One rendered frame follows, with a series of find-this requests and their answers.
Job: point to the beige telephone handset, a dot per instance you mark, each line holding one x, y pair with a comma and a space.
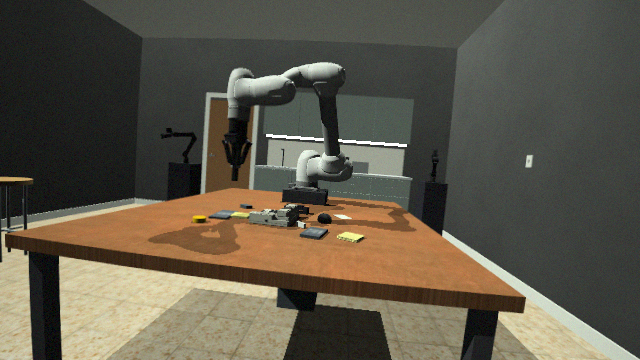
286, 212

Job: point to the white desk phone body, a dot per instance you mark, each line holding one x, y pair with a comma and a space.
269, 216

